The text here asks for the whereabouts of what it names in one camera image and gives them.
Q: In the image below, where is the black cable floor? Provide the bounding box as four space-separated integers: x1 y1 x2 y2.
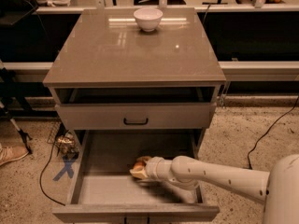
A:
38 137 67 207
247 95 299 170

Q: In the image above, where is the beige shoe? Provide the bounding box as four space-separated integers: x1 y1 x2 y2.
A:
0 146 29 166

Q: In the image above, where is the black cable left floor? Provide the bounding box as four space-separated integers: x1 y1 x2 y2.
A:
38 137 67 207

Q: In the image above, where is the open grey drawer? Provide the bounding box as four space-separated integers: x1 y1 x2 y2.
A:
52 130 219 224

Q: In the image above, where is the tripod leg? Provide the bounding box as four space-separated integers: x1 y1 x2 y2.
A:
0 59 34 155

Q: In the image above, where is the black cable right floor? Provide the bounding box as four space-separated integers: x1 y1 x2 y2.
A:
247 95 299 170

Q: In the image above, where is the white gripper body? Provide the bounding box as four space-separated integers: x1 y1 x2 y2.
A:
145 157 172 181

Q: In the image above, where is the orange fruit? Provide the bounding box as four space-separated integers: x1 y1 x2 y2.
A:
133 161 145 170

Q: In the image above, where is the white ceramic bowl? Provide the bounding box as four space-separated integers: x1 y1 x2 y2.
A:
134 7 163 32

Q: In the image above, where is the wire basket with items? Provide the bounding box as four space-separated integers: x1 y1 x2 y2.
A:
47 121 79 155

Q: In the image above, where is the blue tape cross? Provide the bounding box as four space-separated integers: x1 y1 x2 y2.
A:
53 153 78 181

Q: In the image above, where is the black drawer handle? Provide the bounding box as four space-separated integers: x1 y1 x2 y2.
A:
123 118 149 126

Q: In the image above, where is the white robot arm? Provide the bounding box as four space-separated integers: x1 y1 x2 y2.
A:
130 154 299 224

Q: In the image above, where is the grey drawer cabinet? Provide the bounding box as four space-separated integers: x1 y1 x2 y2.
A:
44 7 225 145

